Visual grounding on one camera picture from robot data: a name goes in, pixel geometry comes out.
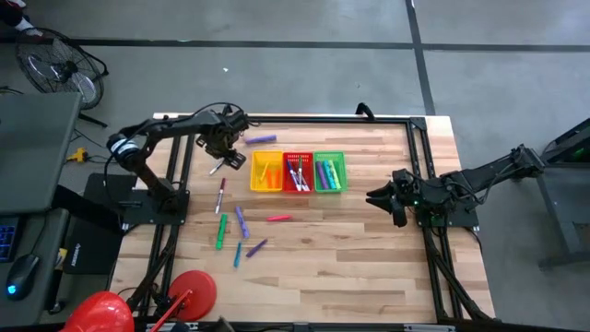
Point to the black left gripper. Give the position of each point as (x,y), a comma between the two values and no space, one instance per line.
(226,138)

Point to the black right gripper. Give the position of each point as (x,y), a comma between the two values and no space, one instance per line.
(404,191)

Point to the white marker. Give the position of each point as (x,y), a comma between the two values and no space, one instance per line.
(216,167)

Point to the lavender Sharpie highlighter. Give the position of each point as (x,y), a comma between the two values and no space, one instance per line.
(242,221)
(260,138)

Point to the yellow highlighter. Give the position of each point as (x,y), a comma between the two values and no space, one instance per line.
(263,173)

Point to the pale green highlighter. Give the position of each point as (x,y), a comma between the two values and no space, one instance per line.
(336,174)

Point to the aqua Sharpie highlighter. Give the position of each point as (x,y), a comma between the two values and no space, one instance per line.
(329,174)

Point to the purple highlighter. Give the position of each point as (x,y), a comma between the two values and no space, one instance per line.
(322,175)

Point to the blue Expo marker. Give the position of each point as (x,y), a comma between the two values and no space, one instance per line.
(292,174)

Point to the green Sharpie highlighter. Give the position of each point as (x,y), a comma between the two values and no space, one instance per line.
(221,231)

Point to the red Expo marker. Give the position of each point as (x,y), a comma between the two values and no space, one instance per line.
(305,184)

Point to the green Expo marker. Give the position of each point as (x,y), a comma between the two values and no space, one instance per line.
(300,168)

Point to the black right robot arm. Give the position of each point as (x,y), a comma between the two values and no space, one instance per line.
(488,173)

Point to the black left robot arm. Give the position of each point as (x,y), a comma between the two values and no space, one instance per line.
(175,129)

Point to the maroon Expo marker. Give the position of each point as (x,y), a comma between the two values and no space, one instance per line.
(220,196)

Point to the yellow plastic basket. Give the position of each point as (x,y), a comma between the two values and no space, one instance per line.
(266,157)

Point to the green plastic basket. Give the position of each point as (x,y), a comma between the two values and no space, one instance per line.
(330,154)

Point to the red plastic basket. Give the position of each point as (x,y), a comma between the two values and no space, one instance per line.
(298,154)

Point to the pink highlighter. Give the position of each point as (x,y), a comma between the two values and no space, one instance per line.
(279,217)

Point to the dark purple marker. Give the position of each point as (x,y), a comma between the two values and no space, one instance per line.
(256,247)

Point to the dark teal highlighter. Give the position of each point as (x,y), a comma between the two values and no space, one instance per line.
(237,254)

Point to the red round disc base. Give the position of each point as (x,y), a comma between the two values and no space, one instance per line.
(198,295)

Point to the black computer box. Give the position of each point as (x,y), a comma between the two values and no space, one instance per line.
(87,249)

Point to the red rod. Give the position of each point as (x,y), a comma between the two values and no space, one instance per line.
(170,311)

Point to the black floor fan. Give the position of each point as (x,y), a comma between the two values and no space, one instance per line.
(60,69)

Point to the grey desk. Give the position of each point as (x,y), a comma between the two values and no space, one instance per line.
(37,152)

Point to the grey side stand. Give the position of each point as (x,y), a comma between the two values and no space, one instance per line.
(567,193)

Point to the red dome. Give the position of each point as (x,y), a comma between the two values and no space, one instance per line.
(99,313)

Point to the black keyboard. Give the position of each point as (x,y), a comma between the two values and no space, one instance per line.
(7,240)

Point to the black computer mouse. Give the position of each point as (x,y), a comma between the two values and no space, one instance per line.
(20,276)

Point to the person's foot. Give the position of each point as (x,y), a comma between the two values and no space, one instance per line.
(14,14)

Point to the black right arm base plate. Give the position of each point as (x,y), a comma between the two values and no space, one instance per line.
(465,220)

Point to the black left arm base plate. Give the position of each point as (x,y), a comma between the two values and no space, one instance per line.
(106,203)

